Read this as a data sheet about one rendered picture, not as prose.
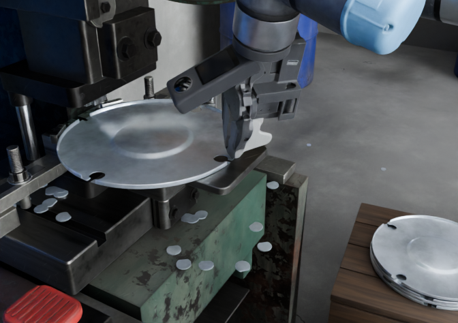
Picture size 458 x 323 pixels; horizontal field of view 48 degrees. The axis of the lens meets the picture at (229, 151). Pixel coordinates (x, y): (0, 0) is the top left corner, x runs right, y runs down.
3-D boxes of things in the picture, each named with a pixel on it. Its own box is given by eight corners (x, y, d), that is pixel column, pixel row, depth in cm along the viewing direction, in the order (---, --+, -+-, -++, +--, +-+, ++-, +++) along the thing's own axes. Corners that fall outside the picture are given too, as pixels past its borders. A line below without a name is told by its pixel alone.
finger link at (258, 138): (269, 167, 76) (280, 122, 69) (231, 173, 74) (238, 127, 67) (262, 151, 77) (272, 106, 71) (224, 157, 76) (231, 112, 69)
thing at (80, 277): (233, 155, 104) (233, 129, 101) (73, 297, 70) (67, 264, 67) (118, 123, 117) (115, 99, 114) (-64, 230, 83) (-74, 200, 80)
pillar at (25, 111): (43, 156, 86) (27, 77, 79) (33, 161, 84) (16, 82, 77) (34, 152, 87) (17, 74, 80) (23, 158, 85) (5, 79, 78)
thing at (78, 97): (161, 81, 89) (159, 50, 86) (78, 125, 73) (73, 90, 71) (90, 65, 96) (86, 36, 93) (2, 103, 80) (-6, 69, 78)
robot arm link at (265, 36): (247, 25, 55) (225, -15, 60) (242, 59, 58) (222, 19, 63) (311, 20, 57) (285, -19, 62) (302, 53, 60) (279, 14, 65)
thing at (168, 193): (266, 214, 86) (270, 144, 79) (225, 264, 75) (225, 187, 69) (146, 176, 97) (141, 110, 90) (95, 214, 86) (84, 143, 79)
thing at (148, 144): (16, 156, 77) (14, 152, 76) (137, 91, 99) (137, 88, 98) (174, 212, 64) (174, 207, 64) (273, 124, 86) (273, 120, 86)
